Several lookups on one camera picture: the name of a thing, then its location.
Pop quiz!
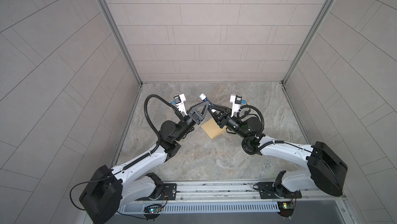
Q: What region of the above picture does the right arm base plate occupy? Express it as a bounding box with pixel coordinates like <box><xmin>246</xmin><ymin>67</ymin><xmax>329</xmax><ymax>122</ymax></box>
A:
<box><xmin>253</xmin><ymin>182</ymin><xmax>302</xmax><ymax>199</ymax></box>

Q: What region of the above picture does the green circuit board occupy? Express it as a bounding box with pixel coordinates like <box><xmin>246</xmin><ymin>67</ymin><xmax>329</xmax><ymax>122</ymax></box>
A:
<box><xmin>143</xmin><ymin>204</ymin><xmax>162</xmax><ymax>215</ymax></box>
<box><xmin>277</xmin><ymin>201</ymin><xmax>295</xmax><ymax>218</ymax></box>

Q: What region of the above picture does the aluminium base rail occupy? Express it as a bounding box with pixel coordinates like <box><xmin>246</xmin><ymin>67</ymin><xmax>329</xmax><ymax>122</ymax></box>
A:
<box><xmin>123</xmin><ymin>178</ymin><xmax>346</xmax><ymax>204</ymax></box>

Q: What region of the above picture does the left aluminium corner post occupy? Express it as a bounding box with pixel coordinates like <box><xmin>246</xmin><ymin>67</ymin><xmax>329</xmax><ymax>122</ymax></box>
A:
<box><xmin>86</xmin><ymin>0</ymin><xmax>143</xmax><ymax>85</ymax></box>

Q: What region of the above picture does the tan kraft envelope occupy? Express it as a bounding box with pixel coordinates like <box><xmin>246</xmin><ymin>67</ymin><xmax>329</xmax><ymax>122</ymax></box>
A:
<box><xmin>201</xmin><ymin>119</ymin><xmax>226</xmax><ymax>139</ymax></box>

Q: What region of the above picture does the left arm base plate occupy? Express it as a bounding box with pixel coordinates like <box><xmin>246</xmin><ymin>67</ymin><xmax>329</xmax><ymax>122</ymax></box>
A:
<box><xmin>138</xmin><ymin>183</ymin><xmax>177</xmax><ymax>201</ymax></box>

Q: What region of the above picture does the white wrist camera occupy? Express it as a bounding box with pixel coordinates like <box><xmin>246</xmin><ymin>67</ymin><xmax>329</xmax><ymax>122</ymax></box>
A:
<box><xmin>230</xmin><ymin>94</ymin><xmax>246</xmax><ymax>117</ymax></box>
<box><xmin>171</xmin><ymin>94</ymin><xmax>187</xmax><ymax>115</ymax></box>

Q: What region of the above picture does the aluminium corner post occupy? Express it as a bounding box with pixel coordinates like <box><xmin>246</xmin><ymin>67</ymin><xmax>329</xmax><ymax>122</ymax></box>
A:
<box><xmin>281</xmin><ymin>0</ymin><xmax>349</xmax><ymax>84</ymax></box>
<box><xmin>86</xmin><ymin>0</ymin><xmax>143</xmax><ymax>85</ymax></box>

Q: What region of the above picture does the white glue stick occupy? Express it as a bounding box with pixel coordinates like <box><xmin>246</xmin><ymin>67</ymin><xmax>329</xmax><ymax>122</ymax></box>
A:
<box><xmin>199</xmin><ymin>93</ymin><xmax>213</xmax><ymax>106</ymax></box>

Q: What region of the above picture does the left green circuit board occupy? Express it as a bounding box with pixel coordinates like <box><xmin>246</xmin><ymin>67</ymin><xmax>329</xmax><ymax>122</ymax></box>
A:
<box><xmin>143</xmin><ymin>204</ymin><xmax>162</xmax><ymax>215</ymax></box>

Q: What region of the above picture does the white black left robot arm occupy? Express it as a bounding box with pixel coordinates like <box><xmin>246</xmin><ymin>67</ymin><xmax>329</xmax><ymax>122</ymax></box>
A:
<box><xmin>79</xmin><ymin>94</ymin><xmax>209</xmax><ymax>224</ymax></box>

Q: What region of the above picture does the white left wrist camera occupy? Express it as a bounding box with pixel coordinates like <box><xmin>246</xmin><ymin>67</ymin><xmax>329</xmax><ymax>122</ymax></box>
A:
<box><xmin>171</xmin><ymin>94</ymin><xmax>187</xmax><ymax>115</ymax></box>

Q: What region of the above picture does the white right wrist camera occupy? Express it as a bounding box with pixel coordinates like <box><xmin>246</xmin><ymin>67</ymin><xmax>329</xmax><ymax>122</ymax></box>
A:
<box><xmin>230</xmin><ymin>94</ymin><xmax>246</xmax><ymax>117</ymax></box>

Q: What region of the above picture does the right green circuit board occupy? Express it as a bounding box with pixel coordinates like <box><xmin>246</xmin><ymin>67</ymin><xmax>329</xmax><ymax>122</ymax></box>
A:
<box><xmin>277</xmin><ymin>201</ymin><xmax>295</xmax><ymax>218</ymax></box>

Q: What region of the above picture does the right aluminium corner post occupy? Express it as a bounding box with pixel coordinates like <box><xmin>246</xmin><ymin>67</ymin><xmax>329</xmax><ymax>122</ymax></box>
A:
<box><xmin>281</xmin><ymin>0</ymin><xmax>349</xmax><ymax>84</ymax></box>

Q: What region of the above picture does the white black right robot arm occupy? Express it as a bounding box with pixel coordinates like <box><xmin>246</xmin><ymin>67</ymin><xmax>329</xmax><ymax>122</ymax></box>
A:
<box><xmin>208</xmin><ymin>104</ymin><xmax>348</xmax><ymax>198</ymax></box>

